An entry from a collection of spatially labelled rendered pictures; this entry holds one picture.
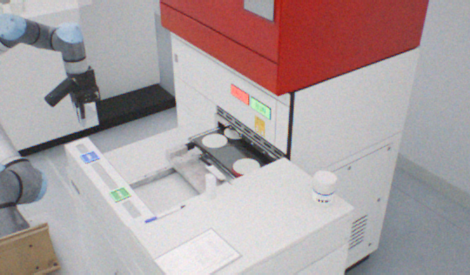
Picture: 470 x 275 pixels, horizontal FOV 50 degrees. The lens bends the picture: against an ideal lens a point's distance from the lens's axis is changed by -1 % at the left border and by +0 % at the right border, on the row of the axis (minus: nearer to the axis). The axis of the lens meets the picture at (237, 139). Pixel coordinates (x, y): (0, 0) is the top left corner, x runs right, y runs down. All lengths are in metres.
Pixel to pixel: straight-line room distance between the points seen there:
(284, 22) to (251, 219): 0.61
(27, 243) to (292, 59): 0.98
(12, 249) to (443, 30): 2.44
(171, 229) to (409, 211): 1.95
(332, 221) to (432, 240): 1.54
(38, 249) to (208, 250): 0.52
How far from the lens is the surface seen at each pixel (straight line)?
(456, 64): 3.08
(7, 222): 1.61
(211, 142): 2.02
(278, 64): 1.62
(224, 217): 1.56
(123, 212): 1.63
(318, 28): 1.68
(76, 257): 1.72
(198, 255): 1.45
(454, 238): 3.13
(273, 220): 1.56
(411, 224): 3.12
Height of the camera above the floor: 2.01
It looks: 33 degrees down
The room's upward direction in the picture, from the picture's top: straight up
